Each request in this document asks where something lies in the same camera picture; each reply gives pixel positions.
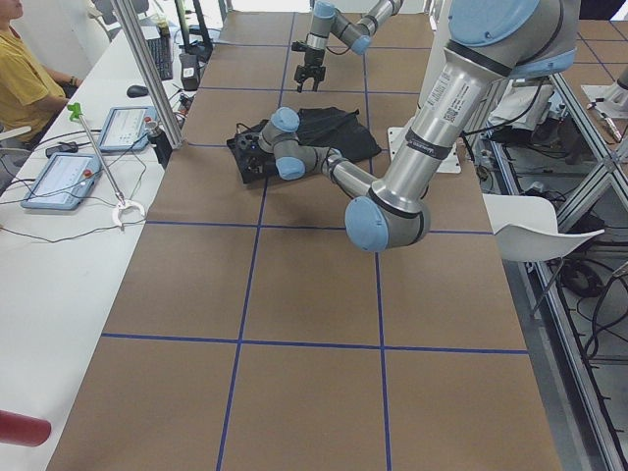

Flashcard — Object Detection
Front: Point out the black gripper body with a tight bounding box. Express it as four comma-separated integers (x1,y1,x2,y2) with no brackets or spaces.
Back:
235,132,268,172
294,47,326,82

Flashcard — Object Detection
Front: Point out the black graphic t-shirt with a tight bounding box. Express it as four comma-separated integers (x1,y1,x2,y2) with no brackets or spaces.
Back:
227,107,382,183

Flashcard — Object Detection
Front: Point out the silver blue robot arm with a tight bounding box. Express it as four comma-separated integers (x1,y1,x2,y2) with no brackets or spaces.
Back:
290,0,403,92
256,1,580,252

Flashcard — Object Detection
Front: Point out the black steel-capped water bottle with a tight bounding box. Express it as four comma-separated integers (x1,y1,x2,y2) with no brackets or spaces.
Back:
144,117,172,169

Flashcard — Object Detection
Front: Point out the far blue teach pendant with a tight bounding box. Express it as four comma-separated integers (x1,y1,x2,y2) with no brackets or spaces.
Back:
98,106,157,153

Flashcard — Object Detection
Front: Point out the blue teach pendant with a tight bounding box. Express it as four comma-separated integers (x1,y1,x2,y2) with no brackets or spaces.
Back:
98,106,157,153
21,153,102,211

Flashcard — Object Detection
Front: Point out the black computer mouse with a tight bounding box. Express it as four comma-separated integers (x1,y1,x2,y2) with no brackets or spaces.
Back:
127,84,148,98

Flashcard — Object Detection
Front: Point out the black keyboard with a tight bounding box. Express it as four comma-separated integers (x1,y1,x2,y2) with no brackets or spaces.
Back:
146,37,173,80

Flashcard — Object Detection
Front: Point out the grabber stick white claw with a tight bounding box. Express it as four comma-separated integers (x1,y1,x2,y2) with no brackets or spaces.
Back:
66,102,145,232

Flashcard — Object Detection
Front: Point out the near blue teach pendant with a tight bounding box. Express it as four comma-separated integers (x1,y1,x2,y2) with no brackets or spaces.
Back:
21,153,102,211

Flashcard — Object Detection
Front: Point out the person in yellow shirt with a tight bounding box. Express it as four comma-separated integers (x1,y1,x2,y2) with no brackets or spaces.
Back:
1,0,82,149

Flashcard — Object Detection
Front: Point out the white plastic chair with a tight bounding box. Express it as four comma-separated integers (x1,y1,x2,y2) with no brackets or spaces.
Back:
483,193,604,262

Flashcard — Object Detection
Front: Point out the red cylinder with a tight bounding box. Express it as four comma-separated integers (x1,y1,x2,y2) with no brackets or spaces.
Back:
0,410,51,447

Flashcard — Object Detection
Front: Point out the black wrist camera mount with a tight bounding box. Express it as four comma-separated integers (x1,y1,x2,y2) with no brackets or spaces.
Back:
290,41,309,53

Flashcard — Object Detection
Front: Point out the aluminium frame post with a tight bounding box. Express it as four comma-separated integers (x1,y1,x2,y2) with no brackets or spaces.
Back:
111,0,183,149

